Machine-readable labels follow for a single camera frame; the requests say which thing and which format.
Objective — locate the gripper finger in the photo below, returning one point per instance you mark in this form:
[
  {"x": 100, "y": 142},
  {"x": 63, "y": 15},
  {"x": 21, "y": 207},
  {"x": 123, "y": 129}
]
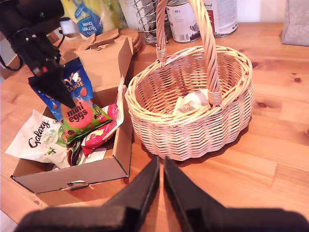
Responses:
[
  {"x": 50, "y": 84},
  {"x": 142, "y": 193},
  {"x": 183, "y": 193}
]

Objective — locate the blue Terry's mini eggs bag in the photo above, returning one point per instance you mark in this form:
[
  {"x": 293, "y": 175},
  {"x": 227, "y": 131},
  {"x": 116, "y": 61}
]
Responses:
[{"x": 77, "y": 116}]

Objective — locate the white Galaxy eggs bag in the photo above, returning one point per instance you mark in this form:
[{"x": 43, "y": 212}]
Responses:
[{"x": 31, "y": 137}]

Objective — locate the red white mini bunnies bag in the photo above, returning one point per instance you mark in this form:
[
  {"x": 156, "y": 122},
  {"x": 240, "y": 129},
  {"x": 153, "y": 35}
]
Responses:
[{"x": 101, "y": 135}]

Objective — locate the plain white printed bag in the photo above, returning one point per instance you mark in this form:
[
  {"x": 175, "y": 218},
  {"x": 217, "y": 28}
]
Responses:
[{"x": 193, "y": 101}]

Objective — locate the woven wicker basket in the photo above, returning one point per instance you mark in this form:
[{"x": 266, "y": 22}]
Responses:
[{"x": 193, "y": 137}]

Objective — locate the open cardboard box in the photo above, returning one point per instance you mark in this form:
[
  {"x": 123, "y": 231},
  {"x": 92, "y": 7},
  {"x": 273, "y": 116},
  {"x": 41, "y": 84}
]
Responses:
[{"x": 72, "y": 174}]

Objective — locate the white Porlex box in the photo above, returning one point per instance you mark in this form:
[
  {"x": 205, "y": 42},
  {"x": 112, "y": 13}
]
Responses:
[{"x": 129, "y": 12}]

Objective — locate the pale grey tissue box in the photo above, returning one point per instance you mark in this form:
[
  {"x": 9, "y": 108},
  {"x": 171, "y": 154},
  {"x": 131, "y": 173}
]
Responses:
[{"x": 297, "y": 24}]

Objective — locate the white printed paper sheet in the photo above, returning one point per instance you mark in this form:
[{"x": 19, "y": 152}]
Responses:
[{"x": 95, "y": 155}]

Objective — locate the yellow blue kitchen towel pack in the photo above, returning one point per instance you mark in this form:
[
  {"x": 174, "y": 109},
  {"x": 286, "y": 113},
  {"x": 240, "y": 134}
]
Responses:
[{"x": 87, "y": 21}]

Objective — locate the cork coaster stack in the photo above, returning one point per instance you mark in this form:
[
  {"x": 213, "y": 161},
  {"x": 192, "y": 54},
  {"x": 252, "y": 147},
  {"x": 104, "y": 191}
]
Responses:
[{"x": 132, "y": 39}]

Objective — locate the white label tin can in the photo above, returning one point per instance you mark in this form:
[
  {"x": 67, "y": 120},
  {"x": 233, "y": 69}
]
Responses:
[{"x": 183, "y": 21}]

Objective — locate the red label tin can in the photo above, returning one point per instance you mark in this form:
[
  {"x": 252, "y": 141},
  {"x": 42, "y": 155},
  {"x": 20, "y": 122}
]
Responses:
[{"x": 224, "y": 17}]

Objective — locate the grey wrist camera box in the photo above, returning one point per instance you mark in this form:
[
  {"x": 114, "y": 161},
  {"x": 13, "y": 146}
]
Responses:
[{"x": 67, "y": 27}]

